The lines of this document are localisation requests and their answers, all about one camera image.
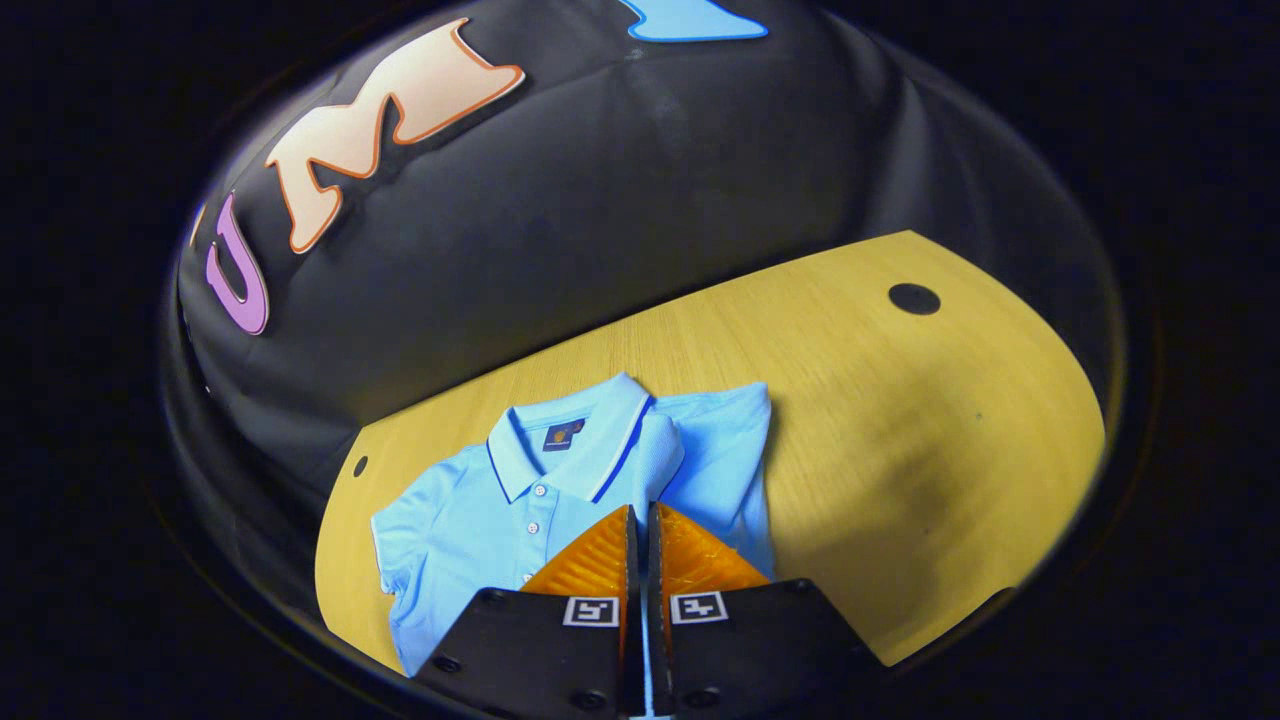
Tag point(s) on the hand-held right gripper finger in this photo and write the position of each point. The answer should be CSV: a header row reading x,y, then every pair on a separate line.
x,y
633,600
654,590

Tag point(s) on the light blue polo T-shirt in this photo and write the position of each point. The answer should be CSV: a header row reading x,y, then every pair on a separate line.
x,y
480,510

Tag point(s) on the black backdrop cloth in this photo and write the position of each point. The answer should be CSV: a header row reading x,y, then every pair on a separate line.
x,y
650,200

